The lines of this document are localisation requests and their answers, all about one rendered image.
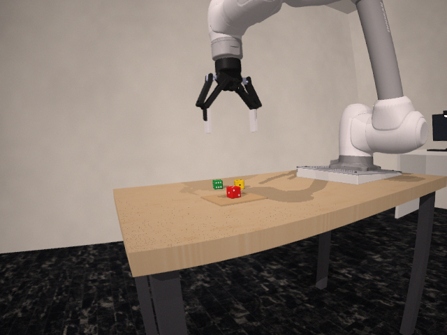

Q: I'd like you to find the yellow die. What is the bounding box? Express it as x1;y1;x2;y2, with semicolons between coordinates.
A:
234;179;244;189

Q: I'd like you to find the red die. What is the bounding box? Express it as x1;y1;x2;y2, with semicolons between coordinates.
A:
226;186;241;199

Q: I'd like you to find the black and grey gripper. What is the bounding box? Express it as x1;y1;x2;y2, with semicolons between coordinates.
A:
196;57;262;133

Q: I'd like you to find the green die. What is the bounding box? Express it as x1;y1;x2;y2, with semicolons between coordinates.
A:
212;179;223;189

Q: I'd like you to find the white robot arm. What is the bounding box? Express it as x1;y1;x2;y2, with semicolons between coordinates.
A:
207;0;428;172

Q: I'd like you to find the tan square mat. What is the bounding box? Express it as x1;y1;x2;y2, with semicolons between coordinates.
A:
200;191;267;207

